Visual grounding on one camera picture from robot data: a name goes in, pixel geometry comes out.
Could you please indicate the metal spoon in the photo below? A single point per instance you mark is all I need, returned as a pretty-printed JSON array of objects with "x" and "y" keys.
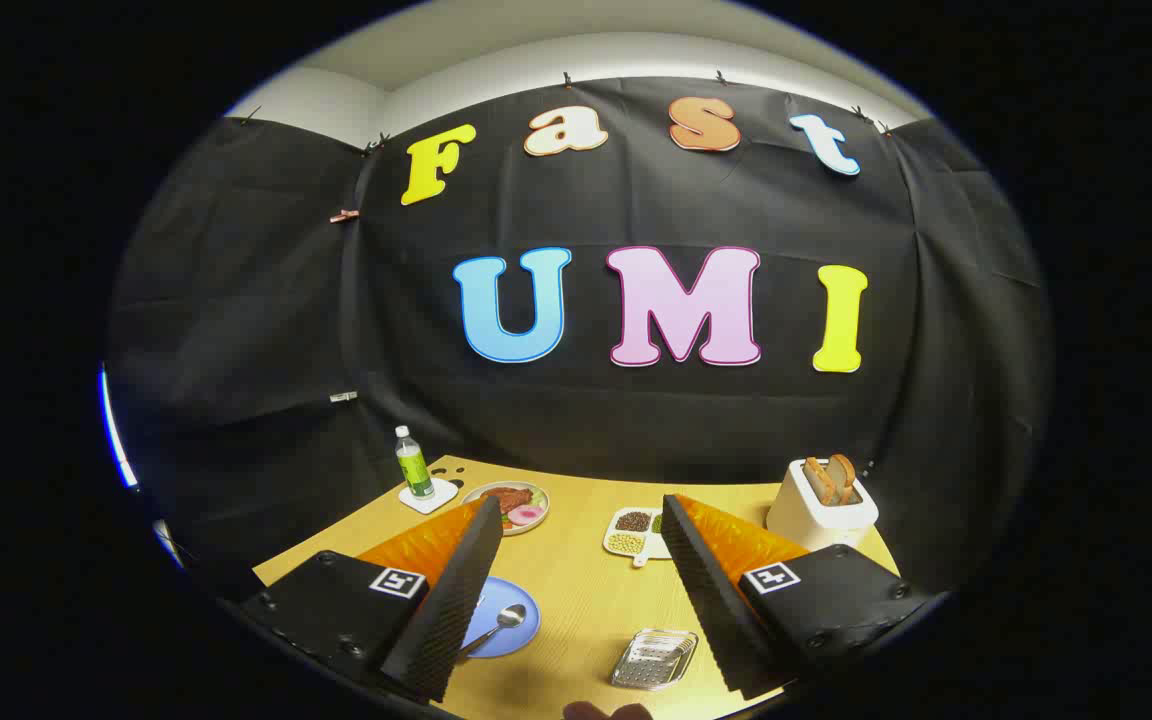
[{"x": 508, "y": 616}]

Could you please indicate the white square coaster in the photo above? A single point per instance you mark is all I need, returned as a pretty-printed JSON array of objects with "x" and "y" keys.
[{"x": 436, "y": 498}]

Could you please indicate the perforated metal basket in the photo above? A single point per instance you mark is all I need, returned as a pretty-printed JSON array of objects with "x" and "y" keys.
[{"x": 653, "y": 660}]

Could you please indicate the wooden clothespin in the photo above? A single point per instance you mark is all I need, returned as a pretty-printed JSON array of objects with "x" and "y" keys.
[{"x": 343, "y": 215}]

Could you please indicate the toasted bread slice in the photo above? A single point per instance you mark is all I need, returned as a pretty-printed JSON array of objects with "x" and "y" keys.
[
  {"x": 843, "y": 473},
  {"x": 820, "y": 482}
]

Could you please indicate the beige plate with meat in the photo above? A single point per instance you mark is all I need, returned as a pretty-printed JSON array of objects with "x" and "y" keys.
[{"x": 521, "y": 505}]

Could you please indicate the white toaster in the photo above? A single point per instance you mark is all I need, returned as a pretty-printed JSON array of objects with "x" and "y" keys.
[{"x": 811, "y": 520}]

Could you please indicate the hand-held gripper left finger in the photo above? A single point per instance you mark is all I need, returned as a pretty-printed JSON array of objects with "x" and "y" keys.
[{"x": 456, "y": 590}]

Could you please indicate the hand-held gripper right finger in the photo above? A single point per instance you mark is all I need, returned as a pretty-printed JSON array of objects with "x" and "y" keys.
[{"x": 701, "y": 590}]

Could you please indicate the white divided dish with beans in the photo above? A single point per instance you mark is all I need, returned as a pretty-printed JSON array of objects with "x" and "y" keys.
[{"x": 631, "y": 535}]

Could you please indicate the blue plate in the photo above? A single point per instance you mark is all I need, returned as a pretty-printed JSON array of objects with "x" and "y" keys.
[{"x": 516, "y": 635}]

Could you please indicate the green label water bottle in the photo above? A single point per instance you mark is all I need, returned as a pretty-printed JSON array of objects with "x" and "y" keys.
[{"x": 414, "y": 468}]

